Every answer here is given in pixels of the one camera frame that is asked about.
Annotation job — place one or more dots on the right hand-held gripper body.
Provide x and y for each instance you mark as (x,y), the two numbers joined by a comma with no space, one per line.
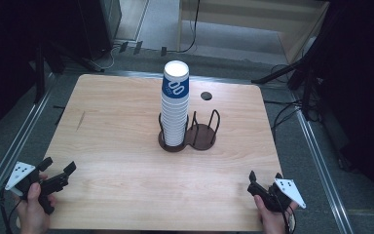
(290,191)

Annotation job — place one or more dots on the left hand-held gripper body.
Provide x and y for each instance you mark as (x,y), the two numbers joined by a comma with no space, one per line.
(19,175)

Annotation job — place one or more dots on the dark brown double cup holder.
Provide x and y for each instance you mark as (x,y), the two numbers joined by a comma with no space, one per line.
(203,136)

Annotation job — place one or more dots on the stack of ribbed paper cups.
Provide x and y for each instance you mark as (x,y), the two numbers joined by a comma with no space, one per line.
(174,120)

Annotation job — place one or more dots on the blue and white paper cup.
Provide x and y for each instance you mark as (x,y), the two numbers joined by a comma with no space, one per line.
(175,85)

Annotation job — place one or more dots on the person's right hand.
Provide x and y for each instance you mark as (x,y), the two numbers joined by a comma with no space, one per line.
(274,222)

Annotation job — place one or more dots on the person's left hand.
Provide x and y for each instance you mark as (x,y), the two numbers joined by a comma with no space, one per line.
(32,214)

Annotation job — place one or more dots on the black metal stand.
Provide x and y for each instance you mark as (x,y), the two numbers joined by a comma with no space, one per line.
(39,74)

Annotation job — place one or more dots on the black tripod stand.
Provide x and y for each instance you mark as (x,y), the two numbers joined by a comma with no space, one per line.
(305,65)

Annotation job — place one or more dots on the beige wooden partition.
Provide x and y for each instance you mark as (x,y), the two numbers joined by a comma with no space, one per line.
(298,35)

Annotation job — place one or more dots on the dark cabinet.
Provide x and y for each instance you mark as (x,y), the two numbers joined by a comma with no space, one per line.
(100,26)

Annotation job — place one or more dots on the aluminium floor rail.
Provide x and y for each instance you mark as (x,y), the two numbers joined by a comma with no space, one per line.
(16,143)
(321,165)

